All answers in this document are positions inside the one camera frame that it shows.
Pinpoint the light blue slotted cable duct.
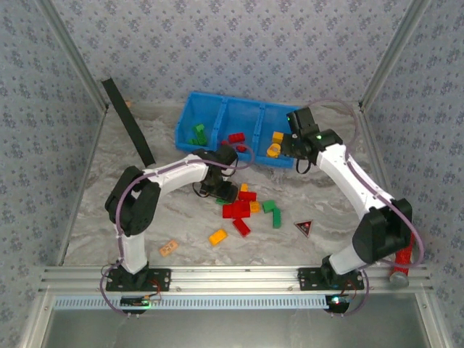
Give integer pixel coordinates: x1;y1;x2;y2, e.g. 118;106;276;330
53;294;329;310

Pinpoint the aluminium corner post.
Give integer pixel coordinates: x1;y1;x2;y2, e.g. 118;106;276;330
358;0;432;109
36;0;109;112

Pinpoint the black triangular red-light device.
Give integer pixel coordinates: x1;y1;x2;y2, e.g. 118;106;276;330
293;218;314;239

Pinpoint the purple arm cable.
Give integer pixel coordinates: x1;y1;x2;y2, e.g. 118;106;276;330
307;98;426;317
99;143;255;317

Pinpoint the black flat strip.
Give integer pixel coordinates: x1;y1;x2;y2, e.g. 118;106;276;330
101;77;157;166

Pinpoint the grey metal shelf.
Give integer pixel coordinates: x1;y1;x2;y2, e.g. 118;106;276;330
21;291;450;348

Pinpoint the small circuit board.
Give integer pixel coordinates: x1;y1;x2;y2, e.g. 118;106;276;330
325;294;351;315
120;295;163;309

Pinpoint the aluminium side rail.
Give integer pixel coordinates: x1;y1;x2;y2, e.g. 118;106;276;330
357;103;403;240
57;104;109;266

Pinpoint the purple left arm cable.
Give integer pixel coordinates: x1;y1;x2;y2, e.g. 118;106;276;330
99;143;255;317

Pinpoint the small orange brick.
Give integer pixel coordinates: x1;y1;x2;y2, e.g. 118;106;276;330
158;241;178;258

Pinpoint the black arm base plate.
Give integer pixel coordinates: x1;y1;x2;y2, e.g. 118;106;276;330
104;267;172;293
297;267;365;293

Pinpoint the blue three-compartment container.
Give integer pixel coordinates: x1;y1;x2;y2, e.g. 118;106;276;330
175;91;304;170

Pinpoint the aluminium front rail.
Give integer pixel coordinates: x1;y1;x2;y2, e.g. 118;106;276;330
39;265;434;294

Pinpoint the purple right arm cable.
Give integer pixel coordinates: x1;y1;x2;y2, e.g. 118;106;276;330
307;98;426;317

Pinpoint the red glitter cylinder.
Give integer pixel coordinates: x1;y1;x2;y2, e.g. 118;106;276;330
388;235;414;288

